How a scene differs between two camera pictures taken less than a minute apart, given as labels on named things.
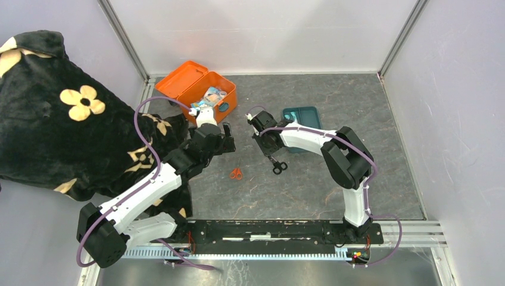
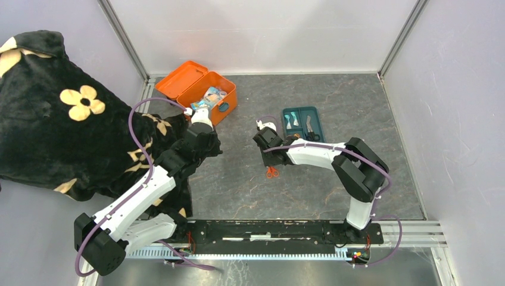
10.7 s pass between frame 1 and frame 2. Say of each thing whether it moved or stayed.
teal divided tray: stayed
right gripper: moved
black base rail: stayed
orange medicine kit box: stayed
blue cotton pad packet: stayed
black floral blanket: stayed
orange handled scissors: moved
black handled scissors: moved
